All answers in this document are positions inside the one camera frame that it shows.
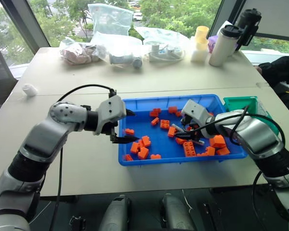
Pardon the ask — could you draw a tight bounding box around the yellow plastic cup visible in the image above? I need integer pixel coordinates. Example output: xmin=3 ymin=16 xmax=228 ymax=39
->
xmin=194 ymin=26 xmax=210 ymax=46

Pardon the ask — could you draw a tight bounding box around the person in black jacket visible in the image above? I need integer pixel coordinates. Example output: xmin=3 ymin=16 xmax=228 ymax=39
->
xmin=254 ymin=55 xmax=289 ymax=114

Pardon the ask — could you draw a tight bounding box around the white tumbler with black lid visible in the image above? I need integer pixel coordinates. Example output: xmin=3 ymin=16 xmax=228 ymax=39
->
xmin=208 ymin=24 xmax=242 ymax=66

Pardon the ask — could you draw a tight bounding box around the large orange toy brick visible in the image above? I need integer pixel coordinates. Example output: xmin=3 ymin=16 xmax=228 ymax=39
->
xmin=209 ymin=134 xmax=226 ymax=148
xmin=183 ymin=141 xmax=197 ymax=158

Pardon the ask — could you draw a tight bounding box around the bag with white cylinder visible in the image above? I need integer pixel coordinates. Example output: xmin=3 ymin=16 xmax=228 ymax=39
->
xmin=90 ymin=31 xmax=145 ymax=70

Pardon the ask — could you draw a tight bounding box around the white plastic block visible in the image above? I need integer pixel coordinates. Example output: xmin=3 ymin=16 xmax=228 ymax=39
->
xmin=190 ymin=45 xmax=207 ymax=64

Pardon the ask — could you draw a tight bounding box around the blue plastic bin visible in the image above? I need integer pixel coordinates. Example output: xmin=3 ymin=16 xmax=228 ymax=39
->
xmin=118 ymin=93 xmax=249 ymax=167

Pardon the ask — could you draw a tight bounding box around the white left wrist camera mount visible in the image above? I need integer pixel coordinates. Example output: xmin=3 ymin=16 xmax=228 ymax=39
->
xmin=93 ymin=95 xmax=127 ymax=136

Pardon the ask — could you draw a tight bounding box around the dark chair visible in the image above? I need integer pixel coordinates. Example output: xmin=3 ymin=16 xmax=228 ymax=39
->
xmin=0 ymin=39 xmax=19 ymax=123

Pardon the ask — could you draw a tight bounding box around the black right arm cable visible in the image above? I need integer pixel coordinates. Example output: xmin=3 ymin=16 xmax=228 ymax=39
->
xmin=195 ymin=105 xmax=287 ymax=231

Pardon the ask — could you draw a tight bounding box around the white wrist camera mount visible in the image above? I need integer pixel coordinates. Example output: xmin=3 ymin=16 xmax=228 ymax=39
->
xmin=93 ymin=95 xmax=127 ymax=136
xmin=181 ymin=99 xmax=214 ymax=126

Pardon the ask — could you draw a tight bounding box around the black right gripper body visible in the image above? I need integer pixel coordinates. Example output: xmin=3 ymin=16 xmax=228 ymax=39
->
xmin=180 ymin=115 xmax=201 ymax=132

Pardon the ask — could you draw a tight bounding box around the large clear plastic bag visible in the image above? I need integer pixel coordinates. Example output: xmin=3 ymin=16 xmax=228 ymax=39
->
xmin=87 ymin=3 xmax=134 ymax=37

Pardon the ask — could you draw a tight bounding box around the small white roll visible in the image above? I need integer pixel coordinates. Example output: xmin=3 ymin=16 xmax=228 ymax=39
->
xmin=22 ymin=83 xmax=39 ymax=97

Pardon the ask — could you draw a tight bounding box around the green plastic bin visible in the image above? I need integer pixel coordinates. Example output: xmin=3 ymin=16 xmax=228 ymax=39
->
xmin=223 ymin=96 xmax=280 ymax=136

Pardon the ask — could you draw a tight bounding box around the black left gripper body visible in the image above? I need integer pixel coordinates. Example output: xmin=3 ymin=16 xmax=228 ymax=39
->
xmin=101 ymin=121 xmax=119 ymax=139

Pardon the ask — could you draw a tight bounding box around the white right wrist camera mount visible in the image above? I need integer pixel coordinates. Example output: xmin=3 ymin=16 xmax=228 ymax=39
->
xmin=181 ymin=99 xmax=214 ymax=126

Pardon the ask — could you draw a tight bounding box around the grey rounded robot leg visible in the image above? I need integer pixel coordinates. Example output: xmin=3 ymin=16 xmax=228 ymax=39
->
xmin=98 ymin=194 xmax=132 ymax=231
xmin=159 ymin=193 xmax=196 ymax=231

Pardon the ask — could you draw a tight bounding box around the black bottle with strap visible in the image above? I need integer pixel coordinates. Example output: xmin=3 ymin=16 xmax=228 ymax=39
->
xmin=235 ymin=8 xmax=263 ymax=51

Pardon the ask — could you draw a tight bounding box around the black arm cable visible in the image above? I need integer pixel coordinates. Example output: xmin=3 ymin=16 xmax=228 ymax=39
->
xmin=195 ymin=105 xmax=287 ymax=231
xmin=49 ymin=84 xmax=118 ymax=231

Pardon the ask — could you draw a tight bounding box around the purple packet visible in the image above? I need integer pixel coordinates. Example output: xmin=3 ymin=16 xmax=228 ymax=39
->
xmin=207 ymin=35 xmax=219 ymax=55

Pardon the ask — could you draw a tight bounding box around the bag with pink items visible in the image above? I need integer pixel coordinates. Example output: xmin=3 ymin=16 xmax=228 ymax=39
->
xmin=59 ymin=37 xmax=104 ymax=65

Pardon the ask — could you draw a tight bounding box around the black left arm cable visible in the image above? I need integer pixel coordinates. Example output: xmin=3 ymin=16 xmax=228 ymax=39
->
xmin=49 ymin=84 xmax=118 ymax=231

